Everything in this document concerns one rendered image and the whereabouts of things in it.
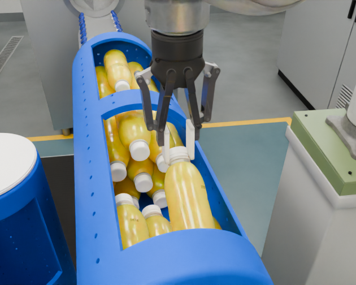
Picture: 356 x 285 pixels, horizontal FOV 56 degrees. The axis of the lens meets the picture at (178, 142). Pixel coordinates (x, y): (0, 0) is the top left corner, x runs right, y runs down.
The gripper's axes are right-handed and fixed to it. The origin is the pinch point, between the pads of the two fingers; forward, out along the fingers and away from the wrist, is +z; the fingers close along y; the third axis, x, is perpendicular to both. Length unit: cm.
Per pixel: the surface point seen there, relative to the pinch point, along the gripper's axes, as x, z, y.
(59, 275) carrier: -21, 61, 33
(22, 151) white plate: -32, 19, 34
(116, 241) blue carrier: 17.0, 1.7, 13.0
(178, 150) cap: 0.4, 1.4, 0.0
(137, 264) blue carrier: 21.8, 0.6, 10.9
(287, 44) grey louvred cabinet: -237, 85, -173
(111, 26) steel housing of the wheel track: -165, 30, -1
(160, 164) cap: -7.8, 11.1, 1.9
